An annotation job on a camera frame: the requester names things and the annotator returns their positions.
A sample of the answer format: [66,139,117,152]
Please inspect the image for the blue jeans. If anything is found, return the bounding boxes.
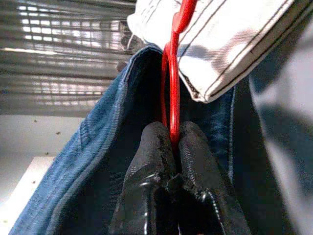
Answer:
[8,44,269,235]

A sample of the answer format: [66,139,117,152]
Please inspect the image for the beige trousers white lining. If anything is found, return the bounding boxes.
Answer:
[127,0,313,103]

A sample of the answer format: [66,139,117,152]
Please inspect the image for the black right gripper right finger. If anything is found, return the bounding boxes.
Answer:
[167,121,252,235]

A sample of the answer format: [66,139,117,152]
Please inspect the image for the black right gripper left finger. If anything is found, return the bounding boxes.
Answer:
[109,121,177,235]

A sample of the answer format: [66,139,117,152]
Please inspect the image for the red hanger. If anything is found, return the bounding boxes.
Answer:
[161,0,198,150]

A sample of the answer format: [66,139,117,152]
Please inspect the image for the window blind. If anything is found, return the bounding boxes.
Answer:
[0,0,137,116]

